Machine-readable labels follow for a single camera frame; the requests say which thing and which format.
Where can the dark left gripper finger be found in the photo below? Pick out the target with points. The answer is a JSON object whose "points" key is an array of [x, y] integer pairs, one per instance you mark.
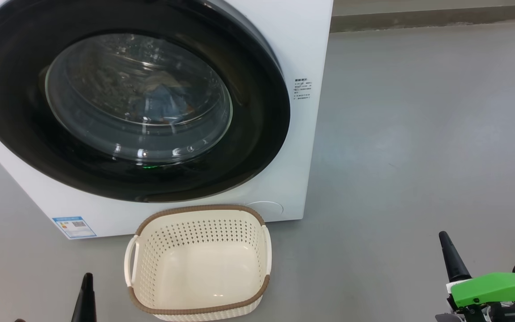
{"points": [[85, 308]]}

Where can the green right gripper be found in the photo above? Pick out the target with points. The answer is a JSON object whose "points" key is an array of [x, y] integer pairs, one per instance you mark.
{"points": [[494, 288]]}

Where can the round black glass washer door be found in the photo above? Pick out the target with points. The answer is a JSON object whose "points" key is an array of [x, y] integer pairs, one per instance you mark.
{"points": [[16, 134]]}

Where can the blue garment with bear print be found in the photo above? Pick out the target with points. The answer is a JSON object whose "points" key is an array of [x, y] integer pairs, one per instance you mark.
{"points": [[163, 103]]}

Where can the white front-load washing machine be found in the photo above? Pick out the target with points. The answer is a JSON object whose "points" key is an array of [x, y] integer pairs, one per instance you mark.
{"points": [[302, 156]]}

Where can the stainless steel washing machine drum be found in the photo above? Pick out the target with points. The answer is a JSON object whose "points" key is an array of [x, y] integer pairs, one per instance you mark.
{"points": [[96, 76]]}

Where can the blue energy label sticker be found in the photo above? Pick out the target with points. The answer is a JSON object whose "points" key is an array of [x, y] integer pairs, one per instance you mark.
{"points": [[74, 227]]}

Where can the cream perforated basket brown rim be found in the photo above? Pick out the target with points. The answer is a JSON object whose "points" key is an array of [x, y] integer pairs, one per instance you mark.
{"points": [[199, 308]]}

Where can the round white filter cover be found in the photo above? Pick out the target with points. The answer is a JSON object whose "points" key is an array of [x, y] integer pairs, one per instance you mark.
{"points": [[266, 209]]}

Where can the small black text label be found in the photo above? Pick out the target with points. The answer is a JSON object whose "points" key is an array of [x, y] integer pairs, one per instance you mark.
{"points": [[303, 89]]}

